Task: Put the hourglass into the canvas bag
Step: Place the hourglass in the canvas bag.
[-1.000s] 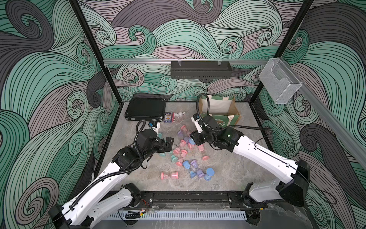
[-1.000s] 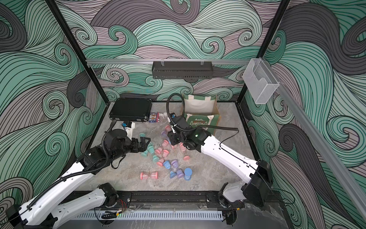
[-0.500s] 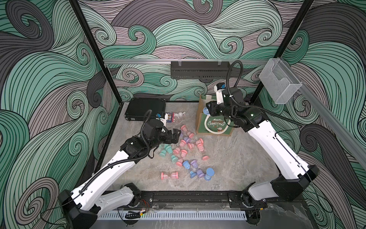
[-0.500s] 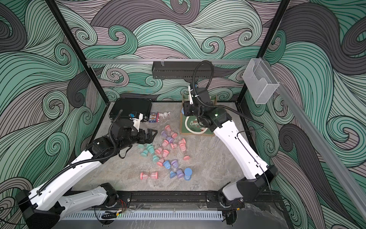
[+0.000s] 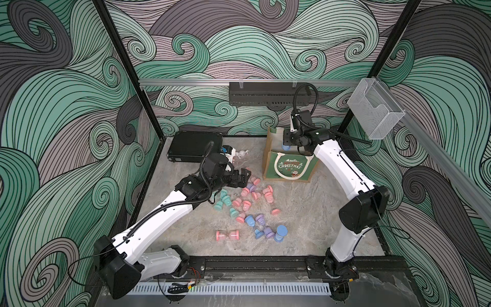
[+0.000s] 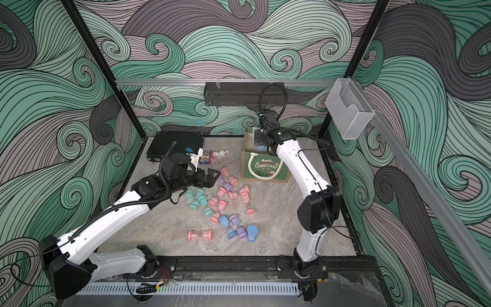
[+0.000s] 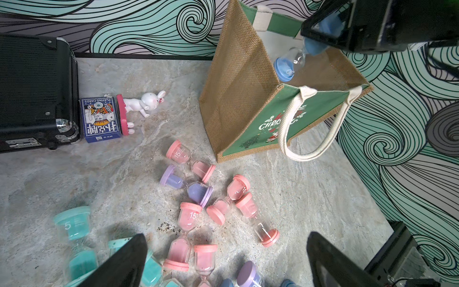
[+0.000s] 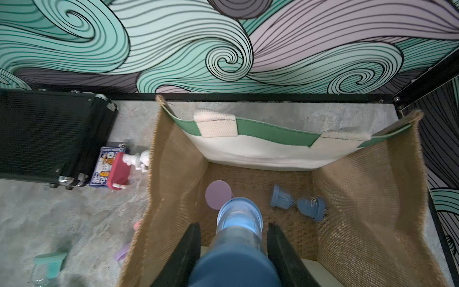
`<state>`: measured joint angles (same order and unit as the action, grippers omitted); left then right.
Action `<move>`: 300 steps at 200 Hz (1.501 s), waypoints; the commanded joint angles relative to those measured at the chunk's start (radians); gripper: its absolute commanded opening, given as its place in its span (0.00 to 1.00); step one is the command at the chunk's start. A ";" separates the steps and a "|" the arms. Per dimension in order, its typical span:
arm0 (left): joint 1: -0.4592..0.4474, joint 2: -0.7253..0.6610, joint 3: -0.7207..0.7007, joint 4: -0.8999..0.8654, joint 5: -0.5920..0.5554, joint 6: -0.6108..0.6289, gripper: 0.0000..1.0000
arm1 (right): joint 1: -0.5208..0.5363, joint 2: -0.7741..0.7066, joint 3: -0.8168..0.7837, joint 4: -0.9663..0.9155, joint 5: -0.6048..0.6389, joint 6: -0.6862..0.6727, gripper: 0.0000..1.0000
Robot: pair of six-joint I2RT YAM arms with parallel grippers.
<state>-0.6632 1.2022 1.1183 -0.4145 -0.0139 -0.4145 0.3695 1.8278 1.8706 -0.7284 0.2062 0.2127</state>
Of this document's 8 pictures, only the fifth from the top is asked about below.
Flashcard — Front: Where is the pink hourglass pair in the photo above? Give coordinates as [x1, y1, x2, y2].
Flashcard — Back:
[264, 192, 281, 216]

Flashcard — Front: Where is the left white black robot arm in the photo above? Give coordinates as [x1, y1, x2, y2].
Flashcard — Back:
[94, 153, 251, 299]

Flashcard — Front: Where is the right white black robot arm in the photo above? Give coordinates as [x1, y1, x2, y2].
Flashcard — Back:
[283, 129, 390, 280]

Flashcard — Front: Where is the pink hourglass centre upper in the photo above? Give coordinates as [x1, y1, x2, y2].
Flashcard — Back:
[240, 188, 261, 200]

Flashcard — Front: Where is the purple hourglass upper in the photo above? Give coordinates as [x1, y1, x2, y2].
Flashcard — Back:
[245, 183, 257, 193]

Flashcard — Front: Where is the teal hourglass far left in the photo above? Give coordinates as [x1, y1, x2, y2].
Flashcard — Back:
[219, 189, 228, 200]

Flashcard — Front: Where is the teal hourglass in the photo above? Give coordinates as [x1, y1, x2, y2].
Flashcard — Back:
[213, 195, 232, 211]
[219, 189, 228, 200]
[230, 208, 240, 219]

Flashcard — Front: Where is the pink hourglass nearest bag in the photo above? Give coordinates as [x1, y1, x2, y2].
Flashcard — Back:
[249, 176, 261, 185]

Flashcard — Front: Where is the teal hourglass middle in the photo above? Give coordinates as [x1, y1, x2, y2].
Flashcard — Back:
[213, 195, 232, 211]

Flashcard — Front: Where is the green jute Christmas canvas bag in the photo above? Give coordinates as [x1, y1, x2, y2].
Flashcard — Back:
[262, 127, 318, 182]

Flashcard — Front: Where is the pink hourglass right upper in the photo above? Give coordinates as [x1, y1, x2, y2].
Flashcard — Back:
[262, 185, 274, 194]

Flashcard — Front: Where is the teal hourglass lower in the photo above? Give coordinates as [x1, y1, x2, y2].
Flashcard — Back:
[230, 208, 240, 219]

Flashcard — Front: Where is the pink hourglass centre lower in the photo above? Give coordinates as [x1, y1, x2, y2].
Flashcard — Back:
[232, 198, 252, 223]

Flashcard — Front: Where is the pink hourglass lying front alone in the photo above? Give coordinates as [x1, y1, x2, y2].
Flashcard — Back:
[216, 230, 240, 242]

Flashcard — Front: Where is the blue hourglass lying front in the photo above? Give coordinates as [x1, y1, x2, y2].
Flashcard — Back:
[254, 229, 265, 239]

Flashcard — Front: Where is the white rabbit figurine pink base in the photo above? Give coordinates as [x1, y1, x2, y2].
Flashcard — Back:
[234, 150, 249, 160]

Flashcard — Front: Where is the black hard carrying case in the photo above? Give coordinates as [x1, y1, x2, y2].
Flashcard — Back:
[167, 131, 223, 162]

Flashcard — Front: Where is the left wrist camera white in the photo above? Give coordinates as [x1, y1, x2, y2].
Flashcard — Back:
[221, 145, 237, 163]

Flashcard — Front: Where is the black perforated wall tray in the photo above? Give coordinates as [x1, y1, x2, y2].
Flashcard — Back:
[228, 81, 302, 108]

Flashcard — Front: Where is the aluminium rail on back wall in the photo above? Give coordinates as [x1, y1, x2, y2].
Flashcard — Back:
[139, 78, 361, 87]

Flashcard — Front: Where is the aluminium rail on wall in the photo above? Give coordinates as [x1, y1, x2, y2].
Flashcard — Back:
[365, 79, 490, 221]
[139, 78, 361, 87]

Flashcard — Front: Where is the clear acrylic wall bin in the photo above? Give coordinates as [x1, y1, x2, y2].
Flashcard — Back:
[348, 78, 405, 140]

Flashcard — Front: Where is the white slotted cable duct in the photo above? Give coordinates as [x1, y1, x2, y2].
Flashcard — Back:
[129, 281, 331, 296]

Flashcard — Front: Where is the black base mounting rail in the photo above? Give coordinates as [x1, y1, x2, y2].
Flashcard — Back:
[188, 255, 409, 280]

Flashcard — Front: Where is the aluminium rail on right wall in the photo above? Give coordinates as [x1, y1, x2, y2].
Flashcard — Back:
[365, 79, 490, 221]

